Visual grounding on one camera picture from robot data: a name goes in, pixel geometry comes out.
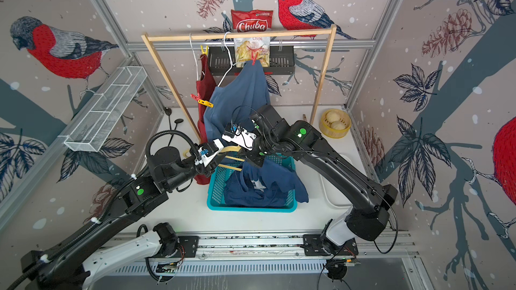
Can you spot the wooden clothes rack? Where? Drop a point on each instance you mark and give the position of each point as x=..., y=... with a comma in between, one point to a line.
x=150, y=40

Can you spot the slate blue t-shirt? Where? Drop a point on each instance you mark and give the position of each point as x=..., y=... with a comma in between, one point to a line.
x=236, y=102

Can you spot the red clothespin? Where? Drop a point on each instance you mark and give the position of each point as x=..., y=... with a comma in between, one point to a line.
x=254, y=56

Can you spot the red Chuba snack bag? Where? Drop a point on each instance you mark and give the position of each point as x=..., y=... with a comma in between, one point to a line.
x=253, y=21

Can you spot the white wire shelf basket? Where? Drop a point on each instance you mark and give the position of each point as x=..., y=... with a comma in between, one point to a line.
x=96, y=126

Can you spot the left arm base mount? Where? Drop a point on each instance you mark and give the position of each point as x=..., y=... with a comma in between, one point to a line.
x=178, y=247

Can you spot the dark red t-shirt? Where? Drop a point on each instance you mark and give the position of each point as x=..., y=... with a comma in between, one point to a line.
x=205, y=88

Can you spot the pink clothespin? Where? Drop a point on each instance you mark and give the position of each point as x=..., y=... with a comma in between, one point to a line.
x=195, y=97

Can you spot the yellow chips bag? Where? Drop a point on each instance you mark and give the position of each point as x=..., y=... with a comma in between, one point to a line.
x=244, y=46

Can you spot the black wall basket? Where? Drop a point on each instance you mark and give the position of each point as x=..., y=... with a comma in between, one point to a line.
x=281, y=61

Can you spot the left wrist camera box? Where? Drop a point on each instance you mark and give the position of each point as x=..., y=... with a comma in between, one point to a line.
x=208, y=152

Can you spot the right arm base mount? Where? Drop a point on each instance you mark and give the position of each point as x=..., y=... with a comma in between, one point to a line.
x=316, y=245

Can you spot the navy printed t-shirt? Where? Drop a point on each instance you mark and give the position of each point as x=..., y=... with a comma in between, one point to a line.
x=267, y=186

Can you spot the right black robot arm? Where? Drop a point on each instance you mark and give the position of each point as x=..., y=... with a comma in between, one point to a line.
x=372, y=203

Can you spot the yellow upper clothespin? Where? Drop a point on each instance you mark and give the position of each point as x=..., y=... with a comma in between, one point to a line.
x=204, y=50

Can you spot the yellow plastic hanger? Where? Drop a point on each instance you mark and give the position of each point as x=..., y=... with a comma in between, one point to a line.
x=227, y=153

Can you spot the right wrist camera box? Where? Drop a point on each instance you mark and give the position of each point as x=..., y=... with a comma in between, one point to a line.
x=239, y=135

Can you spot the yellow clothespin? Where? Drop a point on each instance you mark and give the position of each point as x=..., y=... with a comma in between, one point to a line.
x=205, y=103
x=204, y=50

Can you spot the black ladle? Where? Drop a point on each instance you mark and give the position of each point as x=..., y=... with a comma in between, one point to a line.
x=168, y=112

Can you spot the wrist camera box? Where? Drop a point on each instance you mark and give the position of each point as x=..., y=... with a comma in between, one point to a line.
x=208, y=152
x=239, y=135

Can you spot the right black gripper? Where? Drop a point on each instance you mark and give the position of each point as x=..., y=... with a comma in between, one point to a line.
x=249, y=156

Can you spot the teal plastic basket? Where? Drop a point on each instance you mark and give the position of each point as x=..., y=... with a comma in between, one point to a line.
x=216, y=201

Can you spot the black spoon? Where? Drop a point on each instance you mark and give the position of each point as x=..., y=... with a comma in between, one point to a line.
x=177, y=122

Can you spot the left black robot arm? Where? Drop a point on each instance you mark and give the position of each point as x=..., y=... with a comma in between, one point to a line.
x=172, y=159

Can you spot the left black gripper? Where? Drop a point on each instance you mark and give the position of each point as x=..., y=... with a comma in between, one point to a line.
x=205, y=170

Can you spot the white plastic tray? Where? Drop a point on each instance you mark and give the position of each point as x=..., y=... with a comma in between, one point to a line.
x=334, y=198

